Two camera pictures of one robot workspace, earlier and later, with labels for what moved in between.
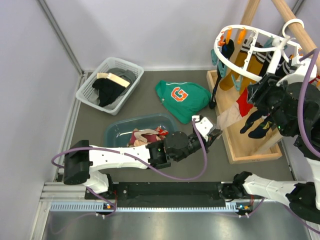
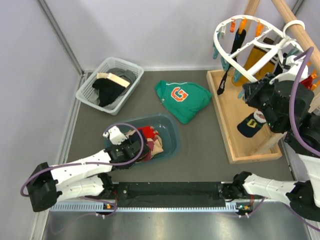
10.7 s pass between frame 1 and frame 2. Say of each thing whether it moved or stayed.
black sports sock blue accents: moved
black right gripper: stayed
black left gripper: moved
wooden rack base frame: stayed
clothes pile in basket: stayed
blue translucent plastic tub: stayed
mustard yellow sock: moved
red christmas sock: moved
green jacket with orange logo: stayed
